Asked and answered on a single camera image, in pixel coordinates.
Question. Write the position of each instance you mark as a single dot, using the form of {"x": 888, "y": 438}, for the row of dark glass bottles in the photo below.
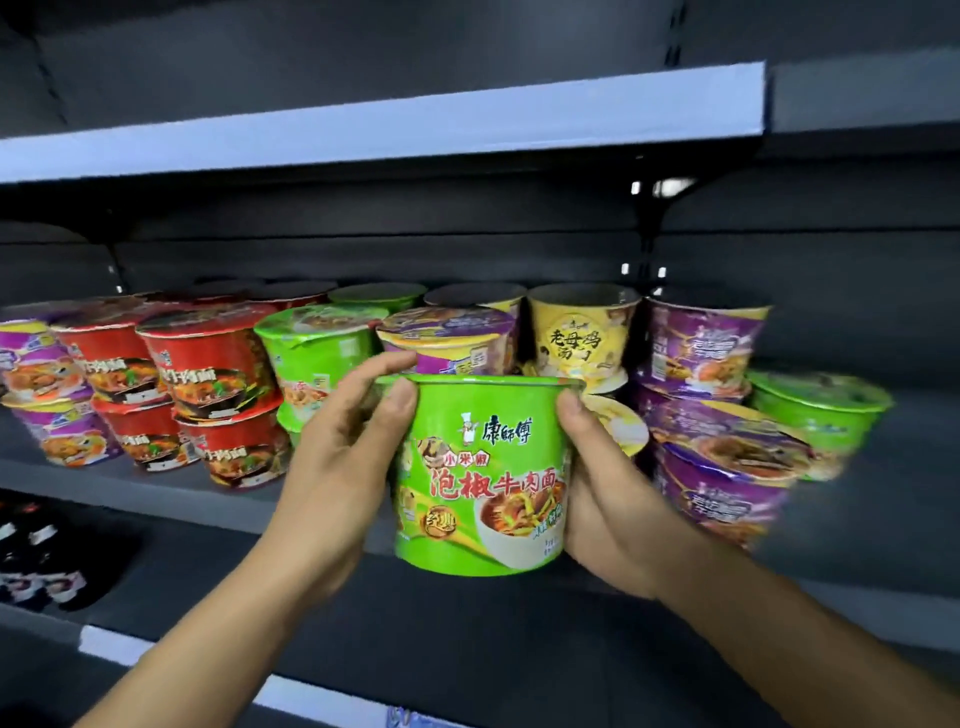
{"x": 52, "y": 562}

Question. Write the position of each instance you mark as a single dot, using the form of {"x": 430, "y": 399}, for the blue price tag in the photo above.
{"x": 420, "y": 718}

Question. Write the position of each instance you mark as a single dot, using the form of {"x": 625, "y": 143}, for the person's right hand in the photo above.
{"x": 622, "y": 525}

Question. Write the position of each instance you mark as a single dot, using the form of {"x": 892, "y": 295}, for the person's right forearm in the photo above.
{"x": 810, "y": 660}

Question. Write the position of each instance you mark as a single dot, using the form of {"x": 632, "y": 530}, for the green cup noodle bowl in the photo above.
{"x": 480, "y": 480}
{"x": 289, "y": 427}
{"x": 375, "y": 295}
{"x": 817, "y": 420}
{"x": 315, "y": 345}

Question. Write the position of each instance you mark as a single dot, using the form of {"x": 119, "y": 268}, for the person's left forearm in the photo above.
{"x": 210, "y": 652}

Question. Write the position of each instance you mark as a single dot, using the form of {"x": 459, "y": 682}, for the dark metal store shelving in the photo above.
{"x": 840, "y": 262}

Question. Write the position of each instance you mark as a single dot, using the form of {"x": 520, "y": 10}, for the person's left hand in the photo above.
{"x": 337, "y": 480}

